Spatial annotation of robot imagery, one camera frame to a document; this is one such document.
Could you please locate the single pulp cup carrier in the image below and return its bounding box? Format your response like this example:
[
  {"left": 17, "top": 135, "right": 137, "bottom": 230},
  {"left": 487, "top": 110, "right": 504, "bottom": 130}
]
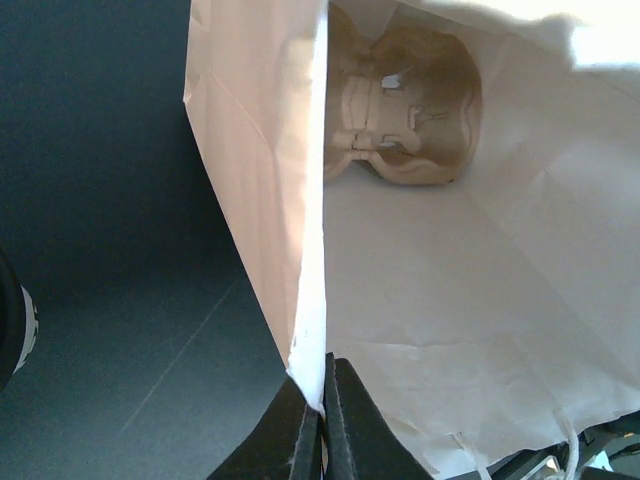
[{"left": 324, "top": 4, "right": 483, "bottom": 185}]

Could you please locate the orange paper bag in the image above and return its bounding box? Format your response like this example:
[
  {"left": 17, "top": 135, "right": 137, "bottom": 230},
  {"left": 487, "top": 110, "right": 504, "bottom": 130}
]
[{"left": 183, "top": 1, "right": 639, "bottom": 479}]

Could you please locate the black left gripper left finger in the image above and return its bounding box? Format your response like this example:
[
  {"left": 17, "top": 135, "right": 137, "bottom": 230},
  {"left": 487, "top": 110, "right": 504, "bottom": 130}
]
[{"left": 208, "top": 379, "right": 320, "bottom": 480}]

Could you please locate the single white paper cup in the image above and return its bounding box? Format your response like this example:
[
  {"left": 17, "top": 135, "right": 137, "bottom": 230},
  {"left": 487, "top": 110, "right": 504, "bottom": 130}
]
[{"left": 0, "top": 252, "right": 39, "bottom": 390}]

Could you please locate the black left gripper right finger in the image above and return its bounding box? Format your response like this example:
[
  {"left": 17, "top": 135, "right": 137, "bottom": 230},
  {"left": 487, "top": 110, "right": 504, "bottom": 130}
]
[{"left": 324, "top": 353, "right": 431, "bottom": 479}]

